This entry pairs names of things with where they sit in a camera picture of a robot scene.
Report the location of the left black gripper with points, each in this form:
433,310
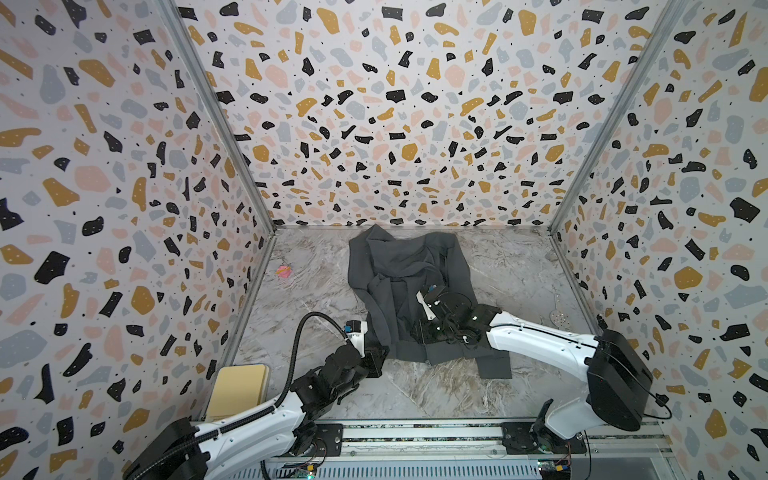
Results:
375,363

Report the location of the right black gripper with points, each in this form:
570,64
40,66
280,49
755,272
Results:
448,324

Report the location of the dark grey jacket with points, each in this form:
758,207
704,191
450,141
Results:
387,273

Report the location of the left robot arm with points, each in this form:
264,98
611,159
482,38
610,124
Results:
287,424

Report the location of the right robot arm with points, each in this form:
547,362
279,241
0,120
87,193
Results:
615,383

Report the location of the pink sticker on table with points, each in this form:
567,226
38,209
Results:
284,271

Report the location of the beige foam pad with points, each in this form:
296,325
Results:
237,389

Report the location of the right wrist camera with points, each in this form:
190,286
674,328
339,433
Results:
428,298

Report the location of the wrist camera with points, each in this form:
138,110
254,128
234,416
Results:
356,331
428,298

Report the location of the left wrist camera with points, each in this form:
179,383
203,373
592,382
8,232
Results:
356,331

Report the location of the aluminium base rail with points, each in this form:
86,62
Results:
443,449

